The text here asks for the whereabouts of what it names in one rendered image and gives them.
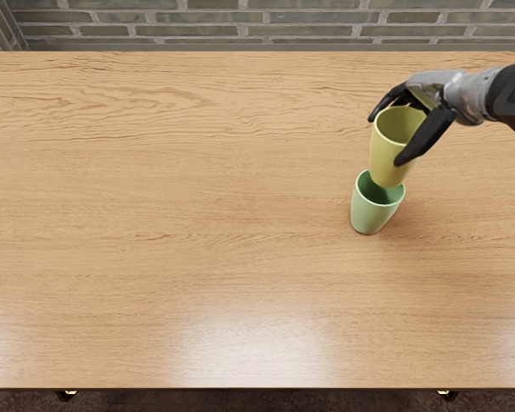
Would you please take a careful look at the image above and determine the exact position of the light green cup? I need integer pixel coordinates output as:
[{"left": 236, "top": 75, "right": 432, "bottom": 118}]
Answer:
[{"left": 348, "top": 168, "right": 407, "bottom": 235}]

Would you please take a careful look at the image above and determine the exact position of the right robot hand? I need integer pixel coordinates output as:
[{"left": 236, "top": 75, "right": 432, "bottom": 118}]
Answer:
[{"left": 367, "top": 67, "right": 502, "bottom": 167}]

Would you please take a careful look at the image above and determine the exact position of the yellow-green cup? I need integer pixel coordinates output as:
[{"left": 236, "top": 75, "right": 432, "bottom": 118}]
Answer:
[{"left": 367, "top": 105, "right": 429, "bottom": 189}]

